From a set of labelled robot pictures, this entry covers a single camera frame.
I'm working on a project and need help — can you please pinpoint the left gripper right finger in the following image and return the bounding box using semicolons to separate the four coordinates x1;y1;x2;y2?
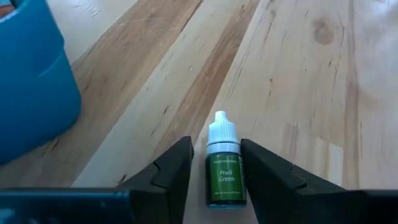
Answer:
240;138;352;224

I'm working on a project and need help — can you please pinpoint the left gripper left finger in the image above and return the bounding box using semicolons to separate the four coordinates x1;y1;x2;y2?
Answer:
119;136;195;224

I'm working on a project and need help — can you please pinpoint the small fruit green colouring bottle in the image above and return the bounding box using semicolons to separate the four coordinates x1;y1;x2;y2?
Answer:
205;110;248;208

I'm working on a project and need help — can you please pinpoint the teal plastic bin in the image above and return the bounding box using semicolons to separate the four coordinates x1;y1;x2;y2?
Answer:
0;0;82;166

